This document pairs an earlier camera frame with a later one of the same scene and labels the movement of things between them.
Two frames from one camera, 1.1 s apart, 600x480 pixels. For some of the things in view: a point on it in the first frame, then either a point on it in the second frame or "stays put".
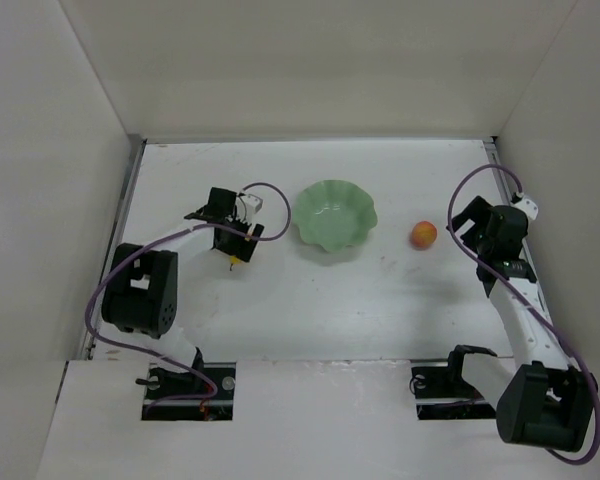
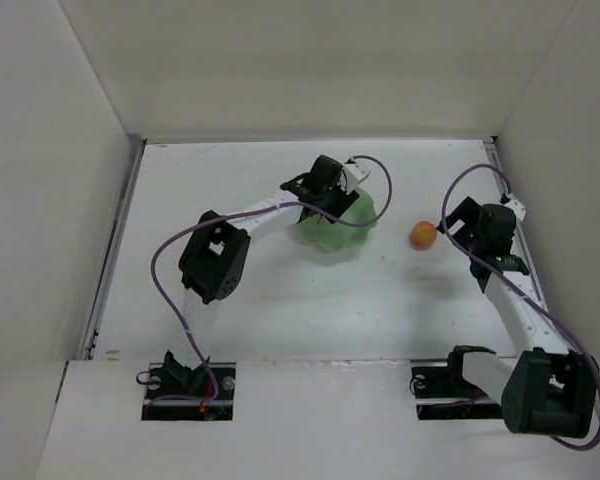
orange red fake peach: [423, 234] stays put
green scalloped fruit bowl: [334, 214] stays put
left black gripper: [238, 242] → [331, 201]
